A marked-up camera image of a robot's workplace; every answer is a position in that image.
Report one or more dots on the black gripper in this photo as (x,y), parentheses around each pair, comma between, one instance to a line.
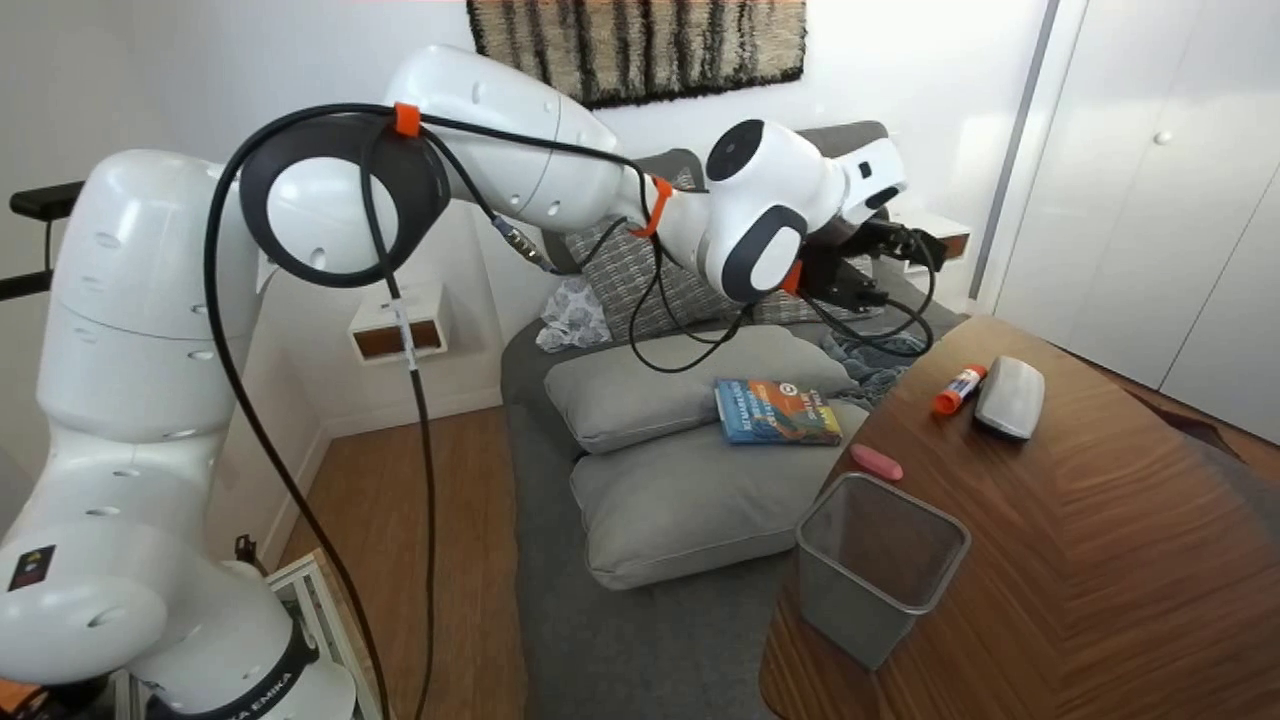
(872,245)

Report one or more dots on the orange capped glue stick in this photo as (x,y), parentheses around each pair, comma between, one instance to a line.
(959,389)

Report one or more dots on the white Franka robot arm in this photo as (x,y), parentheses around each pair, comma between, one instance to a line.
(134,334)

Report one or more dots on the gray checked pillow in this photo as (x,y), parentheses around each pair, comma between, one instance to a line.
(775,315)
(623,285)

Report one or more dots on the large plain gray pillow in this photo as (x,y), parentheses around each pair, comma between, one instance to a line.
(680,514)

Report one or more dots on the teal knitted blanket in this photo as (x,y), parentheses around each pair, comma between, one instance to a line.
(881,376)

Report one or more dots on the gray headboard cushion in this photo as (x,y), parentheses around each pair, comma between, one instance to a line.
(855,132)
(680,167)

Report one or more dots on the white oval object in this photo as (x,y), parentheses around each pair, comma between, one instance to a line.
(1008,399)

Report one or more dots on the pink eraser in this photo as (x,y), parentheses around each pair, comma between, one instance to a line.
(878,460)

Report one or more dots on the colourful blue book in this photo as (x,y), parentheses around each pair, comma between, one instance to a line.
(775,408)

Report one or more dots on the white wardrobe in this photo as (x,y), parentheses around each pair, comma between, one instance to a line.
(1160,203)

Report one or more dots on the gray trash bin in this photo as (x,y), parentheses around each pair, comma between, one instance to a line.
(872,572)

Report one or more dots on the white patterned cloth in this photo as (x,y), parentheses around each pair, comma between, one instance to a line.
(574,321)

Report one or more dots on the grey sofa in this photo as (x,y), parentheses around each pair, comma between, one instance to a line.
(626,640)

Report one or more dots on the white wall nightstand shelf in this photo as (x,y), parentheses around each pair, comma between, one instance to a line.
(397,337)
(959,229)

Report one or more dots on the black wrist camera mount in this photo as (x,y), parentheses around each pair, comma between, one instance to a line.
(821,278)

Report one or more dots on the woven wall tapestry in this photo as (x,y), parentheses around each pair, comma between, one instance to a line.
(641,47)

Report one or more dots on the black wall plug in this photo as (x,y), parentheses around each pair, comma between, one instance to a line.
(244,546)

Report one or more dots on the black camera bar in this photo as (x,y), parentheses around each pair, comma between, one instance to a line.
(45,203)

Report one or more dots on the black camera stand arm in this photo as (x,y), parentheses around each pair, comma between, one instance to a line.
(26,283)

